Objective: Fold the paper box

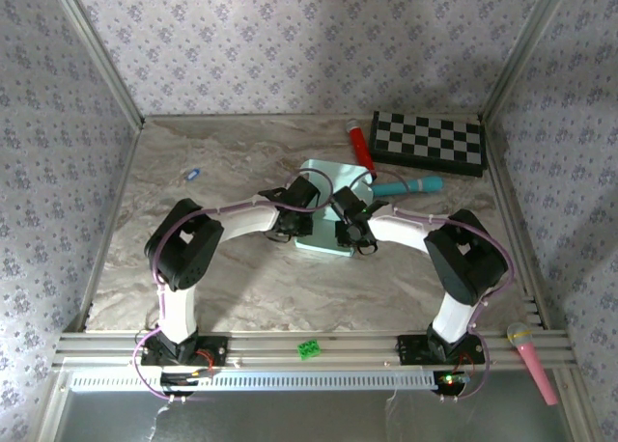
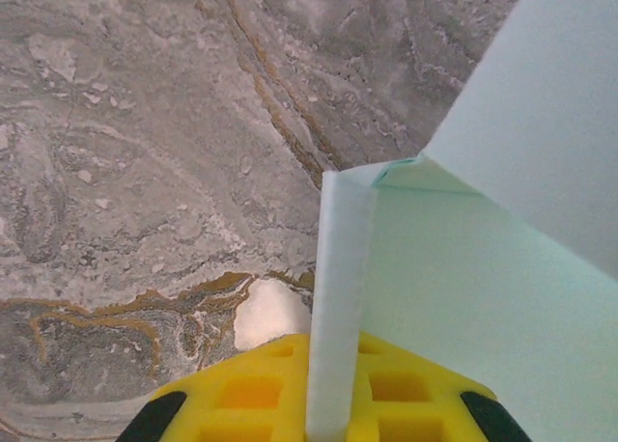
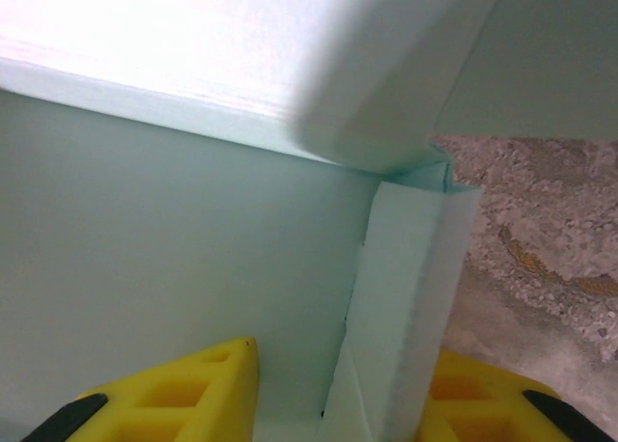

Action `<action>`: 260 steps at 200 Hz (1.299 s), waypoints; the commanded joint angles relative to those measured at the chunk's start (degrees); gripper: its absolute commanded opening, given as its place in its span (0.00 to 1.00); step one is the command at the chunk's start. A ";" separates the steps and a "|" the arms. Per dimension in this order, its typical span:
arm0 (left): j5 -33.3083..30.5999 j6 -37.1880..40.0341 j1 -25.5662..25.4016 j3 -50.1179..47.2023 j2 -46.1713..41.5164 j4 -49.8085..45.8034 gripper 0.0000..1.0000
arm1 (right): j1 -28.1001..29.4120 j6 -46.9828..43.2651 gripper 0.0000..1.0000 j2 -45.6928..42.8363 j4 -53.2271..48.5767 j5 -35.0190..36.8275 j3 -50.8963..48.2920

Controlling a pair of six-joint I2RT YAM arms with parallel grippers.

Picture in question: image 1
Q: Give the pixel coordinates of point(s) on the blue toy microphone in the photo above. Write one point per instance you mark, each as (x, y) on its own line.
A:
(415, 185)

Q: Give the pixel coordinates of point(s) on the light teal paper box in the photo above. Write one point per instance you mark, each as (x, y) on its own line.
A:
(321, 246)

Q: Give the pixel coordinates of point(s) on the aluminium frame post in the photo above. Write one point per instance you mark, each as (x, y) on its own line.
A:
(96, 51)
(525, 46)

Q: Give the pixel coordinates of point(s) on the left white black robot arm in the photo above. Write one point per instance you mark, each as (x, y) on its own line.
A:
(246, 220)

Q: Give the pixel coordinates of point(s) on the aluminium frame cross rail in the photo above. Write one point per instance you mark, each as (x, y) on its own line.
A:
(362, 348)

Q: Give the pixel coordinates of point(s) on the black circuit board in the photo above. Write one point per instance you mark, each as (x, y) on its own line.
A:
(186, 379)
(451, 381)

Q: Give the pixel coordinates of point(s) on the green terminal block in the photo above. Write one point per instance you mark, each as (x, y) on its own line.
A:
(309, 349)

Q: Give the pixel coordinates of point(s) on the aluminium frame side rail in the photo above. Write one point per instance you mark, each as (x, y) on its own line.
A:
(115, 196)
(504, 196)

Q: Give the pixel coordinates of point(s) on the black white chessboard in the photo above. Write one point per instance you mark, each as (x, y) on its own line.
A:
(427, 140)

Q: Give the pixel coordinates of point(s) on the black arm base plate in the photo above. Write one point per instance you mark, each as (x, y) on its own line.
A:
(217, 350)
(405, 350)

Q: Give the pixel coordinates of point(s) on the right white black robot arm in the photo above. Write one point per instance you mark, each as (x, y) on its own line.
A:
(401, 229)

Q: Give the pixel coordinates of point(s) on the red toy microphone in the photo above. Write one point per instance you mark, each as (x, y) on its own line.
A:
(359, 143)

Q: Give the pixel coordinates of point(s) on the thin aluminium edge rail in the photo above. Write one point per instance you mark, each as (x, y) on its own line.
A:
(193, 117)

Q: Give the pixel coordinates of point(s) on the grey metal sheet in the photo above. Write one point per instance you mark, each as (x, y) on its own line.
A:
(289, 418)

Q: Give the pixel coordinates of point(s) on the pink toy microphone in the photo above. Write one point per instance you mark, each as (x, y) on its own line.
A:
(533, 365)

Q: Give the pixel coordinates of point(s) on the blue key tag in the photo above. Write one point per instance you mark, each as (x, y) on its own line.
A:
(193, 174)

